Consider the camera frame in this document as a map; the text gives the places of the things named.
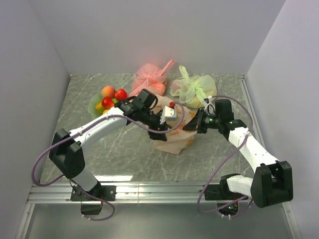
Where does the pink tied plastic bag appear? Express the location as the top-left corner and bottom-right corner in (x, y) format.
(129, 60), (175, 97)

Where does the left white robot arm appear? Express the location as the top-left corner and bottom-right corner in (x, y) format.
(49, 90), (168, 200)

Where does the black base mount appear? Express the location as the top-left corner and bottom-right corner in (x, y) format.
(196, 184), (252, 219)
(70, 185), (116, 221)

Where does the green tied plastic bag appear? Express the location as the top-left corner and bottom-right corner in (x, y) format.
(170, 65), (217, 109)

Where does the light green plate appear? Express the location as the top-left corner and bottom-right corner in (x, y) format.
(87, 93), (110, 120)

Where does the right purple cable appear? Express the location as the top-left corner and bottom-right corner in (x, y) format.
(196, 96), (254, 215)

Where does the orange plastic bag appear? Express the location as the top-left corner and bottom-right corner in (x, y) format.
(151, 95), (196, 155)

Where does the orange fake peach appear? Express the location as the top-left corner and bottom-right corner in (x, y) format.
(101, 86), (115, 99)

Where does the red fake fruit top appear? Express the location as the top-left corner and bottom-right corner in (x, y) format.
(115, 89), (128, 101)

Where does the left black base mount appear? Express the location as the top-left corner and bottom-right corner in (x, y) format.
(70, 185), (116, 221)

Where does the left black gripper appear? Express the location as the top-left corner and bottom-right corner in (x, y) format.
(140, 108), (169, 141)

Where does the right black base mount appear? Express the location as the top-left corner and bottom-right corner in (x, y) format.
(196, 184), (252, 219)

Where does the red fake fruit front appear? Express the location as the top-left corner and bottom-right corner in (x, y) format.
(101, 97), (115, 109)

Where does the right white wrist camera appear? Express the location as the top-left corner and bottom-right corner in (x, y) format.
(202, 96), (214, 112)

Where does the red fake fruit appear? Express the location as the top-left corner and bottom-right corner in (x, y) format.
(115, 89), (128, 101)
(101, 97), (115, 109)

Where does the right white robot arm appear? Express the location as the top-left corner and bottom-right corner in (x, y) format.
(183, 97), (294, 208)

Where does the orange green fake mango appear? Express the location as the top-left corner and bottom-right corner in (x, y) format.
(95, 102), (105, 114)

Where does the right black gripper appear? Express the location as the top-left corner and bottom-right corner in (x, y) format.
(182, 108), (221, 134)

